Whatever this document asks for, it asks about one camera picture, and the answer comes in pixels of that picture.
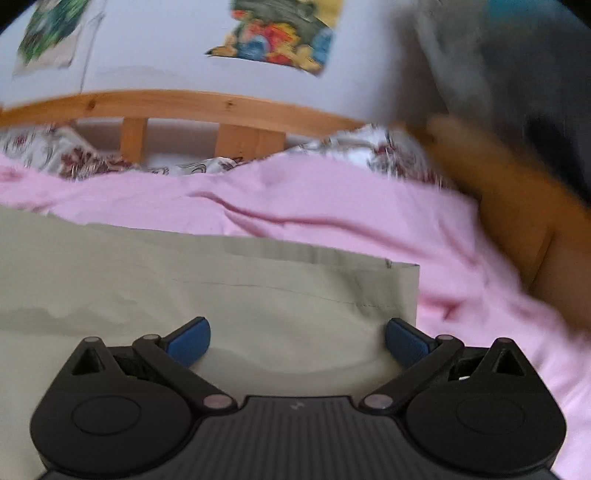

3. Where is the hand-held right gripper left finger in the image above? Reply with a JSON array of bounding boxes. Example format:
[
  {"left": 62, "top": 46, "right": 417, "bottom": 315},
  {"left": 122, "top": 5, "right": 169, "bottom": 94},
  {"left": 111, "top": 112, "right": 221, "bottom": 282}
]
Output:
[{"left": 58, "top": 316, "right": 238, "bottom": 411}]

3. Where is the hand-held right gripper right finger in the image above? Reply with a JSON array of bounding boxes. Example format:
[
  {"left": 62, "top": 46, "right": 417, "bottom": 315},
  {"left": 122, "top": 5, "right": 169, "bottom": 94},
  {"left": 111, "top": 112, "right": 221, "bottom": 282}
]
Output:
[{"left": 361, "top": 317, "right": 539, "bottom": 411}]

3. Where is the beige brown olive hooded jacket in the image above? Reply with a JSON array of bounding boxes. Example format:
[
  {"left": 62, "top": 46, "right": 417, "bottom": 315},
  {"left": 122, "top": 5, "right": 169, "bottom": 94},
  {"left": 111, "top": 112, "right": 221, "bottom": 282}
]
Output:
[{"left": 0, "top": 205, "right": 421, "bottom": 403}]

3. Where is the clear plastic bag of clothes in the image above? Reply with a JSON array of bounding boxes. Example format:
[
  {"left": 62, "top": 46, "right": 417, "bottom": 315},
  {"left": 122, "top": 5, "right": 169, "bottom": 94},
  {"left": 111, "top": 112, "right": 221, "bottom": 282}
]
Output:
[{"left": 413, "top": 0, "right": 591, "bottom": 206}]

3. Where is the pink bed sheet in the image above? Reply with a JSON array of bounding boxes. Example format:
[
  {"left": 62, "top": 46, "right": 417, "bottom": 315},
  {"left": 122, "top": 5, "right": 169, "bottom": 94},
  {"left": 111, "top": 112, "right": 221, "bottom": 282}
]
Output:
[{"left": 0, "top": 154, "right": 591, "bottom": 480}]

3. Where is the floral patterned quilt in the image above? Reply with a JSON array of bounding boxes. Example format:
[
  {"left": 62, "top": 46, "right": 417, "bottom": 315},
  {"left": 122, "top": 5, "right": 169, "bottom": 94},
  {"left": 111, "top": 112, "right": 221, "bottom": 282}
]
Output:
[{"left": 0, "top": 122, "right": 458, "bottom": 191}]

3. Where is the wooden bed frame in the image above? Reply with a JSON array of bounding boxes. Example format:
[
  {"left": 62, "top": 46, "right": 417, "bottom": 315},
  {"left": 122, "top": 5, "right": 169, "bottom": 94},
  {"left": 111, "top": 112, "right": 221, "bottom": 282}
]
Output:
[{"left": 0, "top": 89, "right": 591, "bottom": 326}]

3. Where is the colourful landscape wall poster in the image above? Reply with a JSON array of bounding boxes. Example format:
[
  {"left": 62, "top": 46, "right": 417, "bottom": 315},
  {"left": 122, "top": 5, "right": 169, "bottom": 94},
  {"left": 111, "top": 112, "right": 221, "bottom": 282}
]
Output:
[{"left": 205, "top": 0, "right": 336, "bottom": 77}]

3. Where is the green cartoon figure wall poster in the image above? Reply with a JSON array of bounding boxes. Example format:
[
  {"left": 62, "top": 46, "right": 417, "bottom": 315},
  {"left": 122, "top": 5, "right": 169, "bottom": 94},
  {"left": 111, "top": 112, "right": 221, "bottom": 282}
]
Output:
[{"left": 11, "top": 0, "right": 106, "bottom": 78}]

